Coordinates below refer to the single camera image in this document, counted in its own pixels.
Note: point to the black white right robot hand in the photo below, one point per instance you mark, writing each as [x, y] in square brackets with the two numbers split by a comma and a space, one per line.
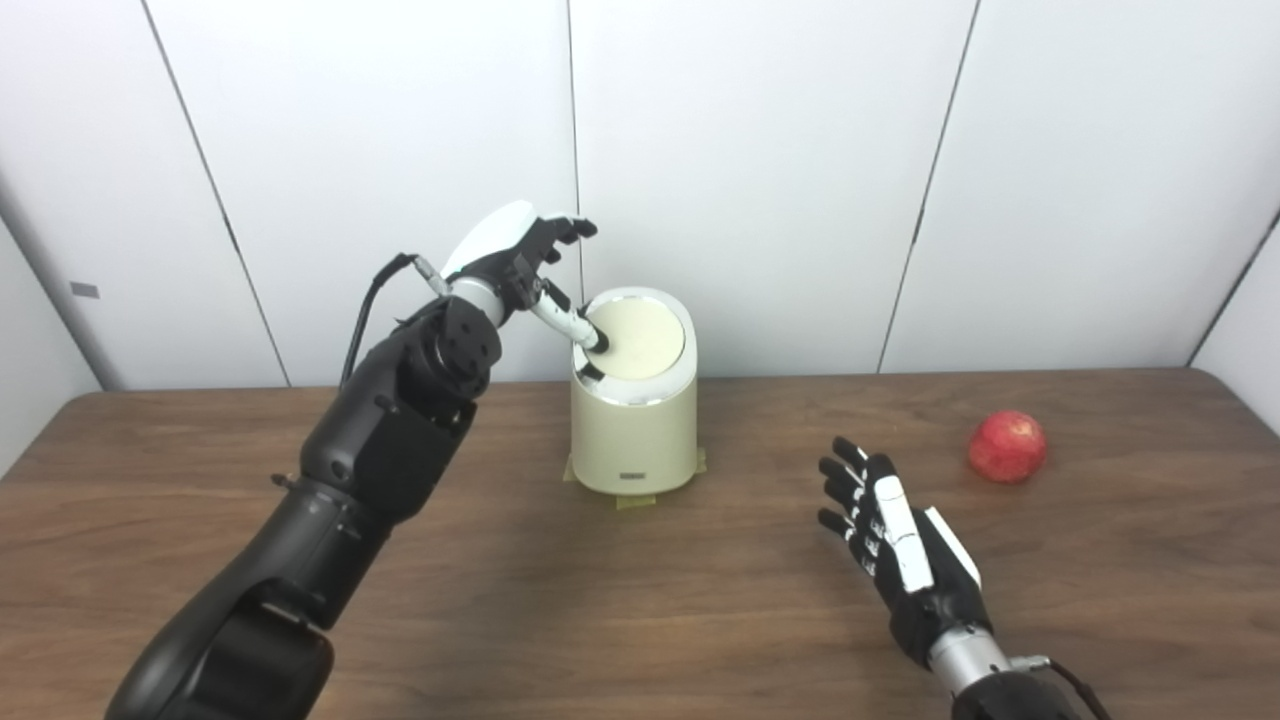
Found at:
[930, 590]

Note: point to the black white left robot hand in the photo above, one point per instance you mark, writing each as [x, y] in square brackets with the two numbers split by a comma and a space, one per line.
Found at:
[500, 240]

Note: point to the red apple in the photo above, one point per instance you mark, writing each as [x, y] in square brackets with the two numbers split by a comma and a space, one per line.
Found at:
[1007, 447]

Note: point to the round cream bin lid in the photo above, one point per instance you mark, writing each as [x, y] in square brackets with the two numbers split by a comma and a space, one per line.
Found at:
[645, 335]

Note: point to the cream-colored bin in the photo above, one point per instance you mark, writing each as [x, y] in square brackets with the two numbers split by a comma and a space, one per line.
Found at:
[635, 440]

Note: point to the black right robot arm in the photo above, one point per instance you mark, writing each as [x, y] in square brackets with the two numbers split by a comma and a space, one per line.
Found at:
[990, 690]

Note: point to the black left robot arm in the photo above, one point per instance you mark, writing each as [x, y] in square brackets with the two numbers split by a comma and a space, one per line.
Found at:
[380, 450]

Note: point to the small grey wall label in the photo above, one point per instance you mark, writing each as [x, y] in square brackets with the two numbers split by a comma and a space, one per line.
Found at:
[85, 290]

